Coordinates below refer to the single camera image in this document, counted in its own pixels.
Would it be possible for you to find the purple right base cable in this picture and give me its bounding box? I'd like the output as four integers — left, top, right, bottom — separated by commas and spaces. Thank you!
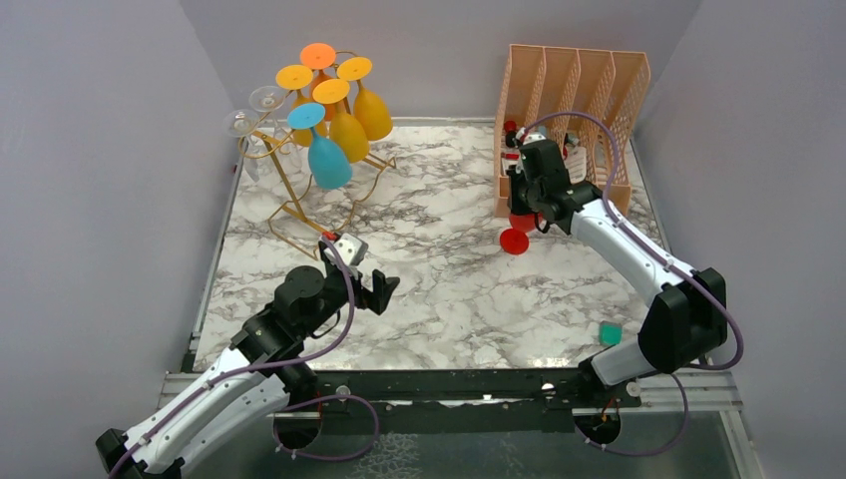
572, 373, 690, 460

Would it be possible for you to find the red plastic wine glass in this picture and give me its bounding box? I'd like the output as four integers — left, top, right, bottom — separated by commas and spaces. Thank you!
499, 214, 536, 255

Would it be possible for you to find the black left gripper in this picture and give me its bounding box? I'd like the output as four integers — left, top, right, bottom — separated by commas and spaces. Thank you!
299, 263, 400, 337

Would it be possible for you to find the blue plastic wine glass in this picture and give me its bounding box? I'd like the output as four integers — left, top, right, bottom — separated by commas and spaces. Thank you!
287, 103, 353, 190

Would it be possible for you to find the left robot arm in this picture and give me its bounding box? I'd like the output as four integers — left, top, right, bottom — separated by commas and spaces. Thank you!
96, 247, 400, 478

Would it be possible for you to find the clear front wine glass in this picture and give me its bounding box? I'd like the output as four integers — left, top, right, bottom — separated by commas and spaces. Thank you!
224, 109, 260, 183

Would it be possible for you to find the yellow right wine glass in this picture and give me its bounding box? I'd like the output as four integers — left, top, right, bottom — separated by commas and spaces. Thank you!
336, 56, 393, 142

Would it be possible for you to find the clear rear wine glass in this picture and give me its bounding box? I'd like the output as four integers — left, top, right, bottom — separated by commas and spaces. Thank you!
247, 86, 301, 159

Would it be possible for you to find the orange wine glass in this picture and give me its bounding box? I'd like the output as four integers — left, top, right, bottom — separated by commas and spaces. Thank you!
299, 42, 336, 100

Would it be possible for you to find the green small block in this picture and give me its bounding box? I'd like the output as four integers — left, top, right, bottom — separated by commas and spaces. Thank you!
598, 321, 625, 347

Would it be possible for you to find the peach plastic file organizer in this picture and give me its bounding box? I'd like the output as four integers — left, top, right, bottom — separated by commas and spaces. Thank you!
493, 44, 650, 218

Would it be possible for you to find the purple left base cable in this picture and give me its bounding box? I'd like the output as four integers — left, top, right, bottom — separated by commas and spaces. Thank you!
271, 391, 379, 463

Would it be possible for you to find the yellow wine glass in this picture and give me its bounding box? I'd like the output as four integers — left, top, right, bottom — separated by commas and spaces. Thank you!
312, 79, 369, 163
275, 64, 314, 148
336, 56, 393, 142

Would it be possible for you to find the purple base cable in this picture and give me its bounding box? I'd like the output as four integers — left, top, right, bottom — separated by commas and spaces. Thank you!
572, 373, 690, 460
271, 391, 379, 463

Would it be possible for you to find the red black small bottle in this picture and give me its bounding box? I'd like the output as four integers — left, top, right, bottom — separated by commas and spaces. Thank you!
503, 120, 522, 149

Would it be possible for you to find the yellow front wine glass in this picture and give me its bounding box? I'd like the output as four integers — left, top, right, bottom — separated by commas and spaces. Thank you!
312, 79, 369, 163

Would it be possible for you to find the yellow left wine glass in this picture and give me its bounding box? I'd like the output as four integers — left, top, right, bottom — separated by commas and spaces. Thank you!
275, 64, 314, 148

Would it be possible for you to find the gold wire glass rack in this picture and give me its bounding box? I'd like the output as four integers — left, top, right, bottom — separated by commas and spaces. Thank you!
255, 47, 397, 244

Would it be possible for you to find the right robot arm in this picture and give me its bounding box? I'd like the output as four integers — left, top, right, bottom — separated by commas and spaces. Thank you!
507, 134, 728, 406

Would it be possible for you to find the clear wine glass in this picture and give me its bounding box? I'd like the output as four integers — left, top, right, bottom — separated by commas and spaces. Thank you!
247, 86, 301, 159
224, 109, 260, 183

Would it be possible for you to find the black mounting rail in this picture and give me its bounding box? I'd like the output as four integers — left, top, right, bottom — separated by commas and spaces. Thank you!
270, 367, 641, 441

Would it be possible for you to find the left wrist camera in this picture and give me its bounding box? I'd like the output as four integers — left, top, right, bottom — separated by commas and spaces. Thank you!
320, 234, 369, 269

